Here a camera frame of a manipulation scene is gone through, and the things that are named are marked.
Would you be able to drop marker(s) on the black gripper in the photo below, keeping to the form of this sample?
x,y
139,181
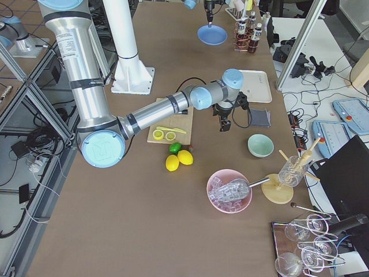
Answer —
x,y
209,8
223,113

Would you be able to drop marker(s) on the blue plate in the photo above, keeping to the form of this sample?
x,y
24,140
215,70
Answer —
x,y
213,36

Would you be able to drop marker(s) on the tea bottle one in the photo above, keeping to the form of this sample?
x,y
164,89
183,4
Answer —
x,y
241,36

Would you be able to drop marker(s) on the grey folded cloth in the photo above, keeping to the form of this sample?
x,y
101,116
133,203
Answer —
x,y
260,118

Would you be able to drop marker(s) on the green bowl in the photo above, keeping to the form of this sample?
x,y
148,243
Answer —
x,y
260,145

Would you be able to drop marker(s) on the tea bottle three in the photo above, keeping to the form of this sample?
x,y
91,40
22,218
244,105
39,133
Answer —
x,y
251,20

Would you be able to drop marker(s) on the wooden cutting board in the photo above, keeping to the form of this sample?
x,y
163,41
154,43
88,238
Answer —
x,y
181,121

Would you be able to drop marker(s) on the pink bowl with ice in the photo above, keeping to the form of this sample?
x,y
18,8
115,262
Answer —
x,y
223,197

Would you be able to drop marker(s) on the yellow lemon far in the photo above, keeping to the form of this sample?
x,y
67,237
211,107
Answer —
x,y
185,157

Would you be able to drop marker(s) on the yellow lemon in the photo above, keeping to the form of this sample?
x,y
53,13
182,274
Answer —
x,y
185,157
172,163

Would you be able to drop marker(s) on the tea bottle two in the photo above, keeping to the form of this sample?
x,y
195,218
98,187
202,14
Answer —
x,y
255,37

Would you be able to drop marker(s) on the cream rabbit tray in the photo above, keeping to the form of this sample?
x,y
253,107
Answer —
x,y
256,86

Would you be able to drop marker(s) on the green lime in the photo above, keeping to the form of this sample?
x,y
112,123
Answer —
x,y
174,148

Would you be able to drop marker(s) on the lemon slice lower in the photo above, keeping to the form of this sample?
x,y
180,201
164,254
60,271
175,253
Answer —
x,y
170,136

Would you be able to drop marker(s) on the metal ice scoop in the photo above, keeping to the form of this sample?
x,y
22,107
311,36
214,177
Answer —
x,y
239,189

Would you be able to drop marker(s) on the yellow lemon near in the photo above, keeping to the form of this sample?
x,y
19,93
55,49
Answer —
x,y
172,163

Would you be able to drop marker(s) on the yellow plastic knife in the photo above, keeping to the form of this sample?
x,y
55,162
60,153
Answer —
x,y
178,130

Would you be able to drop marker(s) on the lemon half upper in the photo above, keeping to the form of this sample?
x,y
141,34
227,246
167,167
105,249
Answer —
x,y
158,134

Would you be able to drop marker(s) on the black power strip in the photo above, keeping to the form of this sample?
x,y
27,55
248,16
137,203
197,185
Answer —
x,y
299,134

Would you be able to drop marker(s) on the clear glass cup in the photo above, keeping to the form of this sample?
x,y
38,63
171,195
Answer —
x,y
291,174

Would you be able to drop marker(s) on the wooden cup stand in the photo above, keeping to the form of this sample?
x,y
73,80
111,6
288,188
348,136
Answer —
x,y
278,193

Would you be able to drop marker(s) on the black bar spoon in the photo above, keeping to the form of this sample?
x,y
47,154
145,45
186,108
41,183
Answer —
x,y
294,205

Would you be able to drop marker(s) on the blue teach pendant near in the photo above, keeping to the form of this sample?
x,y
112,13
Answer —
x,y
333,136

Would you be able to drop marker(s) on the blue teach pendant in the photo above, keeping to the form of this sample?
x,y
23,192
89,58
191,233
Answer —
x,y
354,113
333,136

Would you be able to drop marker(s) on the black laptop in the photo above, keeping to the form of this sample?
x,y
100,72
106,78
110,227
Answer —
x,y
344,178

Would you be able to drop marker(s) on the blue teach pendant far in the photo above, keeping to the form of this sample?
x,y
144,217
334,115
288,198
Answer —
x,y
354,113

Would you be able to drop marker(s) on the wine glass back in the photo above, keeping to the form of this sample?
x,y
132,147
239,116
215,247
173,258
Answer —
x,y
301,229

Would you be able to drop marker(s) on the wine glass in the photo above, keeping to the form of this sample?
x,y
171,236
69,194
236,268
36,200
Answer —
x,y
301,229
288,264
315,253

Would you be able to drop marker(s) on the wine glass front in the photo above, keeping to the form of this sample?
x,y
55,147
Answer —
x,y
288,264

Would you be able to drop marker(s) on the wine glass middle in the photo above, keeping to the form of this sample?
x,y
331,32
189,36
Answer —
x,y
315,253

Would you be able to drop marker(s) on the copper wire bottle rack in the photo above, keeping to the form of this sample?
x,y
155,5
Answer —
x,y
247,35

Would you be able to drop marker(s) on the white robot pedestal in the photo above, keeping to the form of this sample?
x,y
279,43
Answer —
x,y
131,75

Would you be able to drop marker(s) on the aluminium frame post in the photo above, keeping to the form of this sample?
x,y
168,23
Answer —
x,y
303,34

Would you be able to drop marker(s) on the wire glass rack tray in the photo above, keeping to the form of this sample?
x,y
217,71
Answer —
x,y
282,244

